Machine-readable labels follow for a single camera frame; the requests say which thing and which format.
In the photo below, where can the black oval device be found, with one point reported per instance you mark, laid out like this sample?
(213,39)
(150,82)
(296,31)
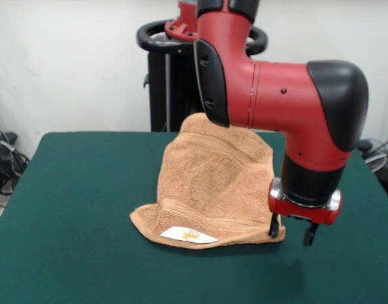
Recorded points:
(367,145)

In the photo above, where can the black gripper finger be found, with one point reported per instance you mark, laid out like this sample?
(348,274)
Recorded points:
(310,236)
(274,226)

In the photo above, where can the dark green table cloth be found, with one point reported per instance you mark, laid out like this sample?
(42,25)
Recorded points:
(86,190)

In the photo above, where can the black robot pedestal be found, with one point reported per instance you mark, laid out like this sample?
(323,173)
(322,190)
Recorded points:
(174,88)

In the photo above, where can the tan terry towel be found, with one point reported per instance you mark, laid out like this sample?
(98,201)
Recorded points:
(206,190)

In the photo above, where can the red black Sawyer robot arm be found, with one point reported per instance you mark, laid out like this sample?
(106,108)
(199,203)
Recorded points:
(282,95)

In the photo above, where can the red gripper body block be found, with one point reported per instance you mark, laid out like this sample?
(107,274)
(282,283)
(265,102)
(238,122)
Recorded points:
(304,212)

